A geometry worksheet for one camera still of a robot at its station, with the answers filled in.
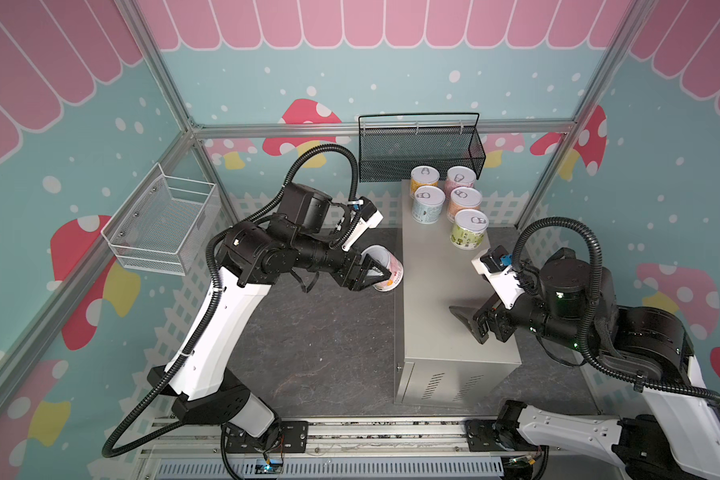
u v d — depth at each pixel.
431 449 0.74
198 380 0.37
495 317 0.44
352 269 0.48
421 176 0.78
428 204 0.71
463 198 0.71
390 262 0.55
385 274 0.54
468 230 0.65
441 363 0.85
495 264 0.42
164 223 0.82
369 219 0.50
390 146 0.99
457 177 0.76
